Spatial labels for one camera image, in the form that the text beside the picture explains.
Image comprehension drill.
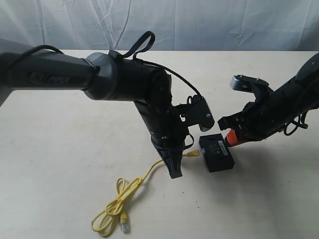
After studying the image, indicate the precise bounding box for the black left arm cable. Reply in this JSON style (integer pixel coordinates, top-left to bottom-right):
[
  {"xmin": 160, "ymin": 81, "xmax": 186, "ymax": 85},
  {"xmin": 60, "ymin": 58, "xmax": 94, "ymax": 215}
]
[{"xmin": 0, "ymin": 30, "xmax": 202, "ymax": 98}]

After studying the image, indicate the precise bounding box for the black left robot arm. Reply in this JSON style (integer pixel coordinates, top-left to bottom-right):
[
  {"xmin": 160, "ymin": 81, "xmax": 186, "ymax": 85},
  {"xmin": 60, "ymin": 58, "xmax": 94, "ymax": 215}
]
[{"xmin": 0, "ymin": 39, "xmax": 189, "ymax": 178}]

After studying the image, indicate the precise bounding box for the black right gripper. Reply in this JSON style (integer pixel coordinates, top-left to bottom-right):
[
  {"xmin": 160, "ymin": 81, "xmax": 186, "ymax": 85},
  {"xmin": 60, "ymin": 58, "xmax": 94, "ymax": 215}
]
[{"xmin": 217, "ymin": 84, "xmax": 299, "ymax": 147}]

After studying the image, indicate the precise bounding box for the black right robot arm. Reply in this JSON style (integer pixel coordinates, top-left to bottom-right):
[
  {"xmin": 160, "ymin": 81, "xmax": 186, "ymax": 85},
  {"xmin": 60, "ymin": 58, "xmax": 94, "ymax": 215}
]
[{"xmin": 218, "ymin": 54, "xmax": 319, "ymax": 147}]

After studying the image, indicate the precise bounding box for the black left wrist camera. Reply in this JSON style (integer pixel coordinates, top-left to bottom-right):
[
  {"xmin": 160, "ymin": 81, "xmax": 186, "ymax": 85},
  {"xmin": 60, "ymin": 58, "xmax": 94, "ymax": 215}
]
[{"xmin": 174, "ymin": 95, "xmax": 215, "ymax": 132}]

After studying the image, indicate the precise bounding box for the yellow ethernet cable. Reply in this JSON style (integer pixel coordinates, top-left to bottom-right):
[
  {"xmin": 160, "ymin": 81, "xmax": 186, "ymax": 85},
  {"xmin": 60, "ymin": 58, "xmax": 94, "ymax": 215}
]
[{"xmin": 90, "ymin": 148, "xmax": 205, "ymax": 237}]

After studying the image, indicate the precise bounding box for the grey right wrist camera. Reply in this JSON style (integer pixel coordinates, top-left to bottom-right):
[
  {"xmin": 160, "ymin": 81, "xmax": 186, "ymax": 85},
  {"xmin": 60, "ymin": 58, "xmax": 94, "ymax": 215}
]
[{"xmin": 230, "ymin": 75, "xmax": 273, "ymax": 101}]

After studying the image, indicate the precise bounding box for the small black box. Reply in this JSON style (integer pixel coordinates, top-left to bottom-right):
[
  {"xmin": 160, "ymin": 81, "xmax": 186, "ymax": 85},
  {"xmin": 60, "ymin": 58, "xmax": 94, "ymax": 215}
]
[{"xmin": 198, "ymin": 133, "xmax": 235, "ymax": 173}]

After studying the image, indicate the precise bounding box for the grey wrinkled backdrop cloth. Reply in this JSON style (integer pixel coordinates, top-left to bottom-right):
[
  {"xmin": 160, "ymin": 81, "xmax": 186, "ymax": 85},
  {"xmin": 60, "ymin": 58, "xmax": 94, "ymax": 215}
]
[{"xmin": 0, "ymin": 0, "xmax": 319, "ymax": 51}]

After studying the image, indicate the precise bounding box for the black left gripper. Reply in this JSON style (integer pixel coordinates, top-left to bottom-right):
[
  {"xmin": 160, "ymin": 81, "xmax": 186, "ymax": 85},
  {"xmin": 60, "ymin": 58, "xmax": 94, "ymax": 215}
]
[{"xmin": 134, "ymin": 100, "xmax": 191, "ymax": 179}]

